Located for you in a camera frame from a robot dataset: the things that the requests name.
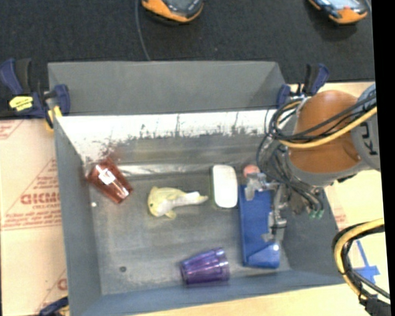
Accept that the brown cardboard board, red print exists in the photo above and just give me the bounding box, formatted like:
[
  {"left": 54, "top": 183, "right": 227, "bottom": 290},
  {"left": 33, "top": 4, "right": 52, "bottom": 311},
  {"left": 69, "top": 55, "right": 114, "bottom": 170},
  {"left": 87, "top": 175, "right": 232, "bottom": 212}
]
[{"left": 0, "top": 115, "right": 71, "bottom": 316}]

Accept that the yellow and white toy dolphin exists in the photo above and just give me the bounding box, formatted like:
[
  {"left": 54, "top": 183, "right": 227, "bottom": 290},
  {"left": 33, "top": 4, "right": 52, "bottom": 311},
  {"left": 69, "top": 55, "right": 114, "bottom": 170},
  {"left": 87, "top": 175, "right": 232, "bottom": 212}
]
[{"left": 146, "top": 182, "right": 210, "bottom": 221}]

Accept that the blue flat box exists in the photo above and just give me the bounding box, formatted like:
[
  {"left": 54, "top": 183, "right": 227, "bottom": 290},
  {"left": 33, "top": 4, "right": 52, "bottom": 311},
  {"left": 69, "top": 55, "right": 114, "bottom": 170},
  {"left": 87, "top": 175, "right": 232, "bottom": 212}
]
[{"left": 236, "top": 181, "right": 283, "bottom": 271}]

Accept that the grey metal bin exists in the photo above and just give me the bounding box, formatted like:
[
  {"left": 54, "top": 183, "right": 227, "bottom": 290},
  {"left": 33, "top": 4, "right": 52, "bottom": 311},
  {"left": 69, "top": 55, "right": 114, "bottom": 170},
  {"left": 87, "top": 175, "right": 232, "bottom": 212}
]
[{"left": 46, "top": 45, "right": 348, "bottom": 316}]

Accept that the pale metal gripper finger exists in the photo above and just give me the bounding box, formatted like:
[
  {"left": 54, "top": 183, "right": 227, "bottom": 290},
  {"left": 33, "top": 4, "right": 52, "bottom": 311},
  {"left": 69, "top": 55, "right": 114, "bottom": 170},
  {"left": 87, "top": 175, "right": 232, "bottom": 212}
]
[
  {"left": 244, "top": 171, "right": 278, "bottom": 202},
  {"left": 260, "top": 210, "right": 289, "bottom": 243}
]

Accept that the clear red-brown plastic cup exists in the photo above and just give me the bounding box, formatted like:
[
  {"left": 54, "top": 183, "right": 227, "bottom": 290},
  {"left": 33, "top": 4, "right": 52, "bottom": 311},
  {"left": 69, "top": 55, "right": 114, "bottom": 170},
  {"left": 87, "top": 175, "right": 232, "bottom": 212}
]
[{"left": 84, "top": 157, "right": 135, "bottom": 207}]

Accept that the white sponge with green edge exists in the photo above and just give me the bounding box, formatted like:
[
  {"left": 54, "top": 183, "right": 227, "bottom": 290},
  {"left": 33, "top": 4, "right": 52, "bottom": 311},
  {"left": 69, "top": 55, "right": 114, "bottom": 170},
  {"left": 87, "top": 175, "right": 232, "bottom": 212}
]
[{"left": 210, "top": 163, "right": 240, "bottom": 211}]

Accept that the clear purple plastic cup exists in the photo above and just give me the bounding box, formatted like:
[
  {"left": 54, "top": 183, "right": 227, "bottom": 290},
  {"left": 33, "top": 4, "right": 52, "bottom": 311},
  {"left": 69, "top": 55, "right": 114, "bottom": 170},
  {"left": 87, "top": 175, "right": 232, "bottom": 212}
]
[{"left": 178, "top": 246, "right": 232, "bottom": 287}]

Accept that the small pink ball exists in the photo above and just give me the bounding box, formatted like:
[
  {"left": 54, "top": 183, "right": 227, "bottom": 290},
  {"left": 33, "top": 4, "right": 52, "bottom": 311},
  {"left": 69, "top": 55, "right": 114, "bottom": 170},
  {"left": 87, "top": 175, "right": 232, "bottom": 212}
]
[{"left": 242, "top": 163, "right": 262, "bottom": 180}]

